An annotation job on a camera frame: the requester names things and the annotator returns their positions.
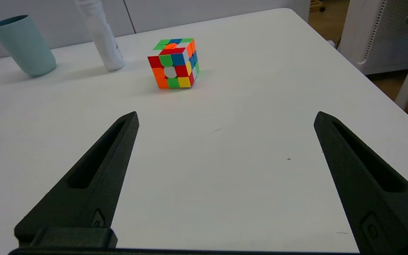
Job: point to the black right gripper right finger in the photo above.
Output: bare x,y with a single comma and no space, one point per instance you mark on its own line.
370,198

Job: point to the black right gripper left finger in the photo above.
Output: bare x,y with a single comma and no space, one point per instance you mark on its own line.
94,177

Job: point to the multicoloured puzzle cube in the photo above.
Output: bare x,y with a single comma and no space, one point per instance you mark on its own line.
175,65

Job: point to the white cylindrical bottle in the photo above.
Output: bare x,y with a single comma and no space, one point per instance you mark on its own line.
105,39

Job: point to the teal plastic cup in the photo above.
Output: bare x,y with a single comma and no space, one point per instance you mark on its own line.
25,46

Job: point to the white pegboard panel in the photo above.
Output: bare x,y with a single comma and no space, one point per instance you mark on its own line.
391,35

